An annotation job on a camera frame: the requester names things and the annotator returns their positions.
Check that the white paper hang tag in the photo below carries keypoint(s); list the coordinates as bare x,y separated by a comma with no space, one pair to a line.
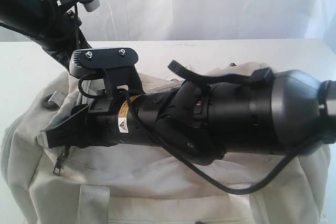
174,77

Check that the beige duffel bag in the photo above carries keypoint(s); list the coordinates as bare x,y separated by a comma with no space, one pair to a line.
128,183

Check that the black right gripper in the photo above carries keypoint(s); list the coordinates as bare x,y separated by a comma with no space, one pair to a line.
109,123

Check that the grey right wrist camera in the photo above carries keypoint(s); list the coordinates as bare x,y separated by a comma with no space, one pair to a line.
90,61

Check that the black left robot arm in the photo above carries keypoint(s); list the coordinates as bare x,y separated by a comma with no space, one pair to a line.
30,17

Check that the white backdrop curtain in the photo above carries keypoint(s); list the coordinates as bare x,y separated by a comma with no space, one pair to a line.
209,20

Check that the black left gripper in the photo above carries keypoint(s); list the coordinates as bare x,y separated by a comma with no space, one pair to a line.
62,37

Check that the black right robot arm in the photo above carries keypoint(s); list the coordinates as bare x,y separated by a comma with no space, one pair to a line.
274,113

